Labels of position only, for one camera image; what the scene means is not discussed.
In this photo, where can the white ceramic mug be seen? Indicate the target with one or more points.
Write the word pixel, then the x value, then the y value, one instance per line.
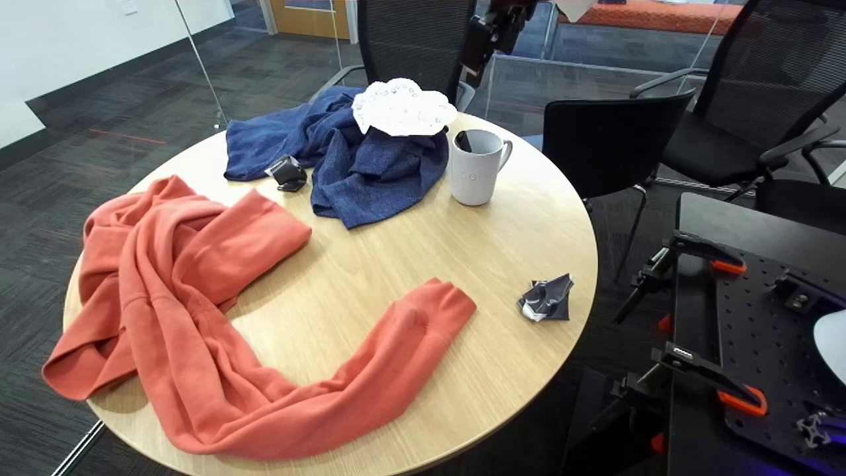
pixel 470 176

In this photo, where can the black marker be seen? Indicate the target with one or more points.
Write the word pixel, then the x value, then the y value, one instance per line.
pixel 464 142

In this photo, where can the navy blue cloth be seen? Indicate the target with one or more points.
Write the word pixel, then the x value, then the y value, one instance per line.
pixel 358 178

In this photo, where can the round wooden table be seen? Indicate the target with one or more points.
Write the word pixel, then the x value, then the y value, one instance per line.
pixel 306 317

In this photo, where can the white paper doily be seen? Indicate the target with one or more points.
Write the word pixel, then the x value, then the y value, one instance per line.
pixel 402 109

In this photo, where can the small black binder clip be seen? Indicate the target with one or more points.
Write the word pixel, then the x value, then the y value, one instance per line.
pixel 287 172

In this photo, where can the black chair behind table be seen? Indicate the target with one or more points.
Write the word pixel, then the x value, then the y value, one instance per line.
pixel 421 42

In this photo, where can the orange red sweater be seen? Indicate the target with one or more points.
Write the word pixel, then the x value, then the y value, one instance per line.
pixel 157 274

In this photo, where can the orange black clamp right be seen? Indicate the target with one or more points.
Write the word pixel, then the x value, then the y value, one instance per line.
pixel 662 265

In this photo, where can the orange black clamp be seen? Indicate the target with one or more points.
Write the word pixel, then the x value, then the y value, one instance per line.
pixel 662 265
pixel 729 392

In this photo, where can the orange black clamp left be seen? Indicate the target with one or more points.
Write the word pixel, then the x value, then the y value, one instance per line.
pixel 729 392

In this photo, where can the black perforated mounting board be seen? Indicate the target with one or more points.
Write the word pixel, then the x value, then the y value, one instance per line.
pixel 768 344

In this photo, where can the black mesh office chair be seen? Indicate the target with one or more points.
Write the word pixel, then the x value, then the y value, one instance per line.
pixel 764 93

